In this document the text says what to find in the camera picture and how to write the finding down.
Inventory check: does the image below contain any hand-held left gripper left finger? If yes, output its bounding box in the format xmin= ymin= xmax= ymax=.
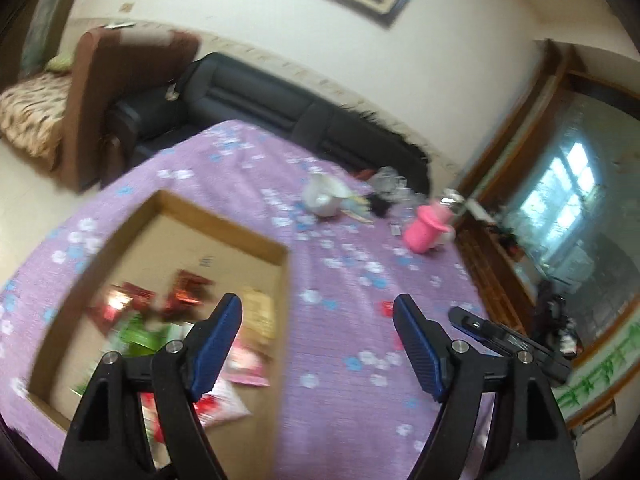
xmin=57 ymin=292 xmax=246 ymax=480

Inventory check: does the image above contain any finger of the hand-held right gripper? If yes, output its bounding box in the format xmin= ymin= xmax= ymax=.
xmin=447 ymin=305 xmax=503 ymax=347

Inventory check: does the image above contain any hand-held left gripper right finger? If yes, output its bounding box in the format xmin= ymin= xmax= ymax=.
xmin=392 ymin=294 xmax=581 ymax=480

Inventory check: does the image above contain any pink snack packet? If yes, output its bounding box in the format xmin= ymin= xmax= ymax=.
xmin=220 ymin=339 xmax=272 ymax=389

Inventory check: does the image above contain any dark green snack packet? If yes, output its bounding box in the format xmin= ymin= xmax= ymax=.
xmin=162 ymin=321 xmax=193 ymax=351

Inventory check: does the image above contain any beige biscuit packet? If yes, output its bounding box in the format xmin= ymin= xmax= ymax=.
xmin=239 ymin=286 xmax=277 ymax=347

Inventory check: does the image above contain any shiny red snack packet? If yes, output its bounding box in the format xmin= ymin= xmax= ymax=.
xmin=164 ymin=270 xmax=214 ymax=318

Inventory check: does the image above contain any white red snack packet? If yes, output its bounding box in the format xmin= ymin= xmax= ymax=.
xmin=194 ymin=379 xmax=252 ymax=427

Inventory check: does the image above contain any light green snack packet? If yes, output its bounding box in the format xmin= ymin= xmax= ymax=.
xmin=111 ymin=312 xmax=166 ymax=357

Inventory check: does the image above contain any dark red gold-print packet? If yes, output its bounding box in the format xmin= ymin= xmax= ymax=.
xmin=95 ymin=282 xmax=155 ymax=327

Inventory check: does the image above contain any cardboard box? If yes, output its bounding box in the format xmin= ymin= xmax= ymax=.
xmin=25 ymin=190 xmax=292 ymax=480

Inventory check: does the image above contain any wooden side cabinet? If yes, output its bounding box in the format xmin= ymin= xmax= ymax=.
xmin=452 ymin=200 xmax=541 ymax=342

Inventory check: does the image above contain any green leaf print panel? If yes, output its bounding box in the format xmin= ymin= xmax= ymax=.
xmin=555 ymin=320 xmax=640 ymax=427

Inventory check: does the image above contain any purple floral tablecloth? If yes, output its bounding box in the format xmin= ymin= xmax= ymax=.
xmin=0 ymin=119 xmax=493 ymax=480

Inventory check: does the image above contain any bottle in pink knitted sleeve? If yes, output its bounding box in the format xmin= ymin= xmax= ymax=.
xmin=404 ymin=187 xmax=467 ymax=254

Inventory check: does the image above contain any small black container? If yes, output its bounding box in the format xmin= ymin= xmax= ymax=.
xmin=367 ymin=195 xmax=397 ymax=219

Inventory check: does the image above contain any flat printed card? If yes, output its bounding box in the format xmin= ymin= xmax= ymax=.
xmin=342 ymin=197 xmax=375 ymax=224

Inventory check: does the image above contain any clear plastic cup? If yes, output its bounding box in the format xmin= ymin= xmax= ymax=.
xmin=372 ymin=166 xmax=417 ymax=202

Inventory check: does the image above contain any white ceramic cup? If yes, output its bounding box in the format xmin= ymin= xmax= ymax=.
xmin=302 ymin=172 xmax=352 ymax=218

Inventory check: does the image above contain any black leather sofa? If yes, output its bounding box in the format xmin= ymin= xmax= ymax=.
xmin=102 ymin=52 xmax=432 ymax=196

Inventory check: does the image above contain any brown armchair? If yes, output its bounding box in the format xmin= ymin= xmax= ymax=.
xmin=55 ymin=27 xmax=202 ymax=194

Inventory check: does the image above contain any brown patterned bed cover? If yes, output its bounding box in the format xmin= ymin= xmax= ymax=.
xmin=0 ymin=72 xmax=74 ymax=159

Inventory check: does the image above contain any green pillow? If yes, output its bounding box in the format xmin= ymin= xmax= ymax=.
xmin=45 ymin=54 xmax=77 ymax=74

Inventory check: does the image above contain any grey curtain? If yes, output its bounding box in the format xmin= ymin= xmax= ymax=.
xmin=20 ymin=0 xmax=92 ymax=77

